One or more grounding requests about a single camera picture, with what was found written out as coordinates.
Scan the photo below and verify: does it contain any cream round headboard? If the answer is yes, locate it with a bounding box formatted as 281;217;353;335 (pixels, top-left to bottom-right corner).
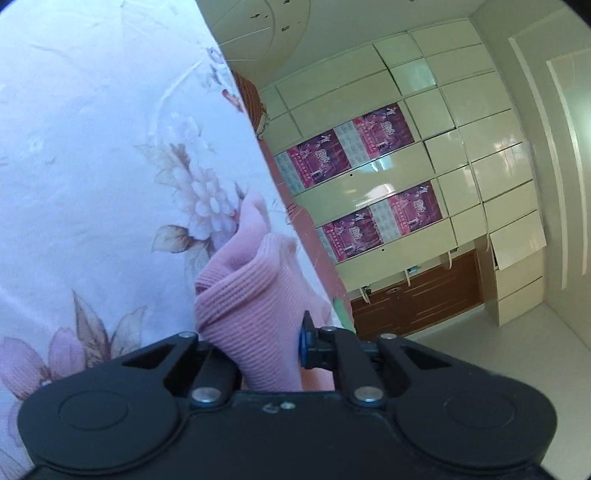
196;0;317;82

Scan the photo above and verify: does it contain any floral white bed sheet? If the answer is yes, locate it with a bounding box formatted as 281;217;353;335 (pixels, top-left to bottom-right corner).
0;0;334;480

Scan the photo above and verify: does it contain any pink sweater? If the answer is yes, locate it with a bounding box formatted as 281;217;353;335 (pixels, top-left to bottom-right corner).
194;190;341;393

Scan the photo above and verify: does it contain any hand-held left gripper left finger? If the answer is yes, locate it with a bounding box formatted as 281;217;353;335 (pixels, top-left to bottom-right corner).
121;332;242;410

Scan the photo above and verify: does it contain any cream wardrobe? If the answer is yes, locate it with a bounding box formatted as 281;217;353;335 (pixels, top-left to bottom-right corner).
257;28;548;329

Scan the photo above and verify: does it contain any orange striped pillow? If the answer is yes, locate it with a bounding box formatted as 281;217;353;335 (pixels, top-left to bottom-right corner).
233;71;270;140

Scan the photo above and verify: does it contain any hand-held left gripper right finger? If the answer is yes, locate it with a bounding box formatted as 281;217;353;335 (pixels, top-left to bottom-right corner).
298;311;452;410

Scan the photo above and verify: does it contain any purple wall poster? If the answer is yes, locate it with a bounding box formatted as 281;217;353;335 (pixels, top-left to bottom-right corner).
274;130;352;195
316;207;385;265
369;181;444;243
333;104;415;169

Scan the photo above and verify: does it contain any brown wooden door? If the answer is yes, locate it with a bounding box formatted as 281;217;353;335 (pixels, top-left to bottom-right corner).
349;247;485;343

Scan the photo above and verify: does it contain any white corner shelf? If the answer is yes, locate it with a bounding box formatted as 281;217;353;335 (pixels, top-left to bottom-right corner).
355;247;461;304

